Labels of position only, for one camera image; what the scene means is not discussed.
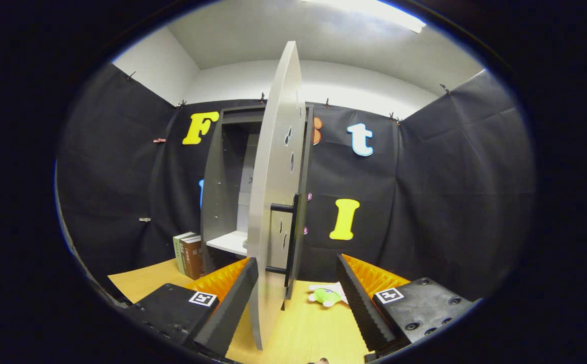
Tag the white cabinet shelf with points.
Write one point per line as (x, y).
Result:
(230, 242)

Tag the black backdrop cloth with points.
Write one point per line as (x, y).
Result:
(440, 202)

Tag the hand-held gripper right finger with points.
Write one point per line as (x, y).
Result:
(361, 308)

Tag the green plush toy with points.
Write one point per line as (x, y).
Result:
(326, 297)

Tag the grey cabinet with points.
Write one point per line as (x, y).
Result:
(217, 202)

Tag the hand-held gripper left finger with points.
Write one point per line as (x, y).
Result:
(230, 308)

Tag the brown book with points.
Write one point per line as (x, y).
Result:
(193, 258)

